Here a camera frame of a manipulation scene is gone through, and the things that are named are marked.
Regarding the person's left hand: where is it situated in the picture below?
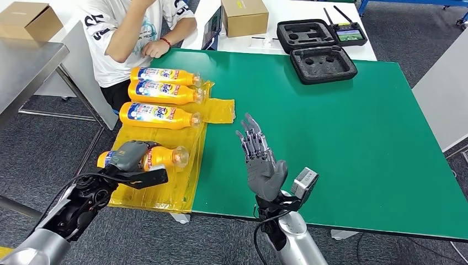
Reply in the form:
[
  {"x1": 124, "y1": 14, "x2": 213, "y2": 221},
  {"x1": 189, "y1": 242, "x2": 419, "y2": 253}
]
[{"x1": 141, "y1": 39, "x2": 171, "y2": 59}]

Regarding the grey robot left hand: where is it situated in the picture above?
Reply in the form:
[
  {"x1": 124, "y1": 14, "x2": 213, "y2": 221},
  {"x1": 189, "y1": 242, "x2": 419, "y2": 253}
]
[{"x1": 108, "y1": 140, "x2": 162, "y2": 173}]

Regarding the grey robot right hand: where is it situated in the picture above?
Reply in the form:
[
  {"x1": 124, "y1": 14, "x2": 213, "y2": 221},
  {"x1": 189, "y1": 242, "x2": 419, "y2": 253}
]
[{"x1": 235, "y1": 112, "x2": 289, "y2": 202}]

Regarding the orange detergent bottle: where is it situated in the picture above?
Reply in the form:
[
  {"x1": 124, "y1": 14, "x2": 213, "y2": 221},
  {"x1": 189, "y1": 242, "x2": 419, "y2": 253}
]
[
  {"x1": 119, "y1": 102, "x2": 202, "y2": 131},
  {"x1": 130, "y1": 66, "x2": 201, "y2": 88},
  {"x1": 96, "y1": 140, "x2": 190, "y2": 173},
  {"x1": 127, "y1": 79, "x2": 205, "y2": 106}
]

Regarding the person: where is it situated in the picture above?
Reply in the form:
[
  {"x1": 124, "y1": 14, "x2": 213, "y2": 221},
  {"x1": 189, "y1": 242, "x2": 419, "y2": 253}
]
[{"x1": 77, "y1": 0, "x2": 199, "y2": 113}]

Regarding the yellow plastic sheet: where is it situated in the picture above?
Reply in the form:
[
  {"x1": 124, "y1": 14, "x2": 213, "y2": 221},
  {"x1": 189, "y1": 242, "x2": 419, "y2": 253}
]
[{"x1": 108, "y1": 80, "x2": 236, "y2": 214}]

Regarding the dark tablet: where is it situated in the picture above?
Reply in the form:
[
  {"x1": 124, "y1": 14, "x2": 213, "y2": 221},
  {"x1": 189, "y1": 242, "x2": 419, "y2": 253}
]
[{"x1": 201, "y1": 5, "x2": 224, "y2": 51}]

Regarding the white table foot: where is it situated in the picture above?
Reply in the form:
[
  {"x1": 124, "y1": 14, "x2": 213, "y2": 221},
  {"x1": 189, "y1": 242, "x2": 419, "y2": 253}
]
[
  {"x1": 330, "y1": 228, "x2": 359, "y2": 241},
  {"x1": 170, "y1": 213, "x2": 191, "y2": 225}
]

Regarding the cardboard box with yellow label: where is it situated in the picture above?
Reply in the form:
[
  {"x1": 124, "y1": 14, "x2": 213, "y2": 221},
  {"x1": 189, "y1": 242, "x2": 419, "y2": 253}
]
[{"x1": 221, "y1": 0, "x2": 269, "y2": 38}]

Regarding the black foam-lined case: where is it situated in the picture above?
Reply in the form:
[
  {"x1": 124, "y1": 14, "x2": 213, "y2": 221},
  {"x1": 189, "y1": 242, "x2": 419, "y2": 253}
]
[{"x1": 276, "y1": 18, "x2": 358, "y2": 86}]

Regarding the plain cardboard box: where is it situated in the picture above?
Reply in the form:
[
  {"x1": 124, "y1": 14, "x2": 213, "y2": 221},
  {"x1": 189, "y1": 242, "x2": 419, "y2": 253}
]
[{"x1": 0, "y1": 2, "x2": 65, "y2": 43}]

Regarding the steel table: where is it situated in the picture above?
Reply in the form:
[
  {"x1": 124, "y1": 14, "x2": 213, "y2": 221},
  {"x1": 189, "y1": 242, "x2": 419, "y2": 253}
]
[{"x1": 0, "y1": 38, "x2": 115, "y2": 220}]

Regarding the black remote controller with screen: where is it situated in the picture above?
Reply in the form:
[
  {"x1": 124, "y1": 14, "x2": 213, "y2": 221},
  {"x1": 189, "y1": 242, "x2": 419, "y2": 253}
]
[{"x1": 323, "y1": 5, "x2": 369, "y2": 47}]

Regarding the pale grey table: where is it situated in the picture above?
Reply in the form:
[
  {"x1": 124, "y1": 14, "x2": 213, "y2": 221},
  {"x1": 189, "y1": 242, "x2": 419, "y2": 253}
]
[{"x1": 412, "y1": 27, "x2": 468, "y2": 152}]

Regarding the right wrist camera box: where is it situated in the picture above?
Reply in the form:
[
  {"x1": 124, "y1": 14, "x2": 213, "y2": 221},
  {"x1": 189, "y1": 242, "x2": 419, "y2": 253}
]
[{"x1": 290, "y1": 167, "x2": 320, "y2": 212}]

